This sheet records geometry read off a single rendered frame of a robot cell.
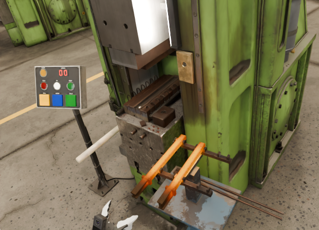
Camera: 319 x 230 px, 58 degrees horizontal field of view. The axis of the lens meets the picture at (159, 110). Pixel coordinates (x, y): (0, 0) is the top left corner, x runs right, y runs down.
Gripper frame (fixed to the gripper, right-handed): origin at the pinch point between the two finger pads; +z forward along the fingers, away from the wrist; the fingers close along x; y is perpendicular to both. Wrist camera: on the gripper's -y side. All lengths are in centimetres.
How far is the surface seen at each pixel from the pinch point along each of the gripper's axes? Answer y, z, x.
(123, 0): -66, 56, -29
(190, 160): -0.8, 34.7, 12.1
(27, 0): 16, 264, -469
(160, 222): 97, 46, -29
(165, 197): -1.8, 10.9, 14.0
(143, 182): -1.2, 13.2, 0.6
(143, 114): 0, 56, -32
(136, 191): -1.2, 7.8, 0.8
